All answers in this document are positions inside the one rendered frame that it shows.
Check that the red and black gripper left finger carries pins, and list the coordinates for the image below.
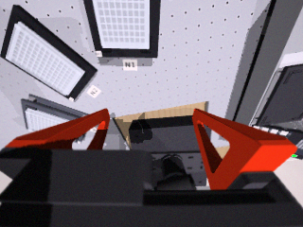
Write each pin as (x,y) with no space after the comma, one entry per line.
(63,135)

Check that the white well plate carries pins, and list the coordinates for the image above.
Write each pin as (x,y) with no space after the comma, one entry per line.
(37,120)
(123,23)
(40,59)

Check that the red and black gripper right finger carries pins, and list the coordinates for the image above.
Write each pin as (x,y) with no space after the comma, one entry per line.
(251,149)

